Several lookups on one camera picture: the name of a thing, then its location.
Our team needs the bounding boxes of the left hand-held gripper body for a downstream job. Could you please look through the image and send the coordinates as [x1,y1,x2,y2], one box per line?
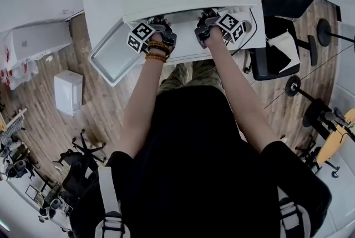
[126,20,178,59]

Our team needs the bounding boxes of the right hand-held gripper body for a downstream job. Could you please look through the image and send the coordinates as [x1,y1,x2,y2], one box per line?
[194,9,246,49]

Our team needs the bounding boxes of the silver metal baking tray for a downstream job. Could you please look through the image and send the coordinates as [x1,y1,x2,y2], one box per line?
[90,19,148,87]

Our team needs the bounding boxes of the person's left forearm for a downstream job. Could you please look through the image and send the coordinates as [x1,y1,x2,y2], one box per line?
[120,33,167,159]

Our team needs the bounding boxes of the person's right forearm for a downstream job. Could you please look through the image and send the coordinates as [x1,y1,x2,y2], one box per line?
[204,26,278,154]

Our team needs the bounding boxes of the white desk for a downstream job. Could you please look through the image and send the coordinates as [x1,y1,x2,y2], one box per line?
[80,0,267,65]

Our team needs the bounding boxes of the white cloth bag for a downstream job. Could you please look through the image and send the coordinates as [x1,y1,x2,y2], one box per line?
[266,30,302,74]

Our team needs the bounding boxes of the person's camouflage trousers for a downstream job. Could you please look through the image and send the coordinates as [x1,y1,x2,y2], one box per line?
[156,60,225,96]

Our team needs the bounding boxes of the black stand with round base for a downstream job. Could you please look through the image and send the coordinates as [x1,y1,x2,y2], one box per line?
[285,75,355,143]

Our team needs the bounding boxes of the white cardboard box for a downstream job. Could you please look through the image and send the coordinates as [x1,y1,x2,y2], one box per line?
[53,69,84,117]

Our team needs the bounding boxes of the black standing fan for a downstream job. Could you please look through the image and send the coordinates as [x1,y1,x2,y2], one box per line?
[317,18,355,52]

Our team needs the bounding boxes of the white water dispenser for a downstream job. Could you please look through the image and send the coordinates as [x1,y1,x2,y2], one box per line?
[8,20,73,65]

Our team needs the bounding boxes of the black round stool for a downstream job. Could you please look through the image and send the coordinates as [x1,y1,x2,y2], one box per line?
[301,97,338,135]

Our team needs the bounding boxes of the clear jug with red label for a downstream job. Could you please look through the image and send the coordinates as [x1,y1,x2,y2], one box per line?
[0,60,38,90]

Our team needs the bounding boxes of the person's black shirt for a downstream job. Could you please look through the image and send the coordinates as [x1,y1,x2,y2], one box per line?
[69,85,332,238]

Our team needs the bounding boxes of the black office swivel chair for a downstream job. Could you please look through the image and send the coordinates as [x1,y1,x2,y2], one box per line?
[52,128,108,204]

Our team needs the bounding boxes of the wooden stick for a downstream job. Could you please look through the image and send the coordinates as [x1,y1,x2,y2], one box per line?
[7,108,28,124]

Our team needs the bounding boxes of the round wooden table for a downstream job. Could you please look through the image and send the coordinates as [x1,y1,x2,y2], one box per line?
[316,108,355,164]

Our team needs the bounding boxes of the cluttered white workbench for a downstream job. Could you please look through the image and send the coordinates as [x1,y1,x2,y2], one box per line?
[0,131,75,238]

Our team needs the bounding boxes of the multi-strand beaded bracelet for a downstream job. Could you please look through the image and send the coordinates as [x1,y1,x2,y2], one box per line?
[146,40,170,52]

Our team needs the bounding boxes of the black power cable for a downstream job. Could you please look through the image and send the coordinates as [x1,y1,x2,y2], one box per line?
[231,8,258,56]

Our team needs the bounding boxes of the orange beaded bracelet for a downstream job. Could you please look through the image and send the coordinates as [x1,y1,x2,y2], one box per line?
[144,53,169,63]

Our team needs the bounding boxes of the thin black floor cable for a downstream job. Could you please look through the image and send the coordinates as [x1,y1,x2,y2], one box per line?
[262,42,355,110]

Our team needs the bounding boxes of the grey backpack strap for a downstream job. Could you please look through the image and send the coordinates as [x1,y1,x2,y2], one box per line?
[277,186,311,238]
[94,167,131,238]

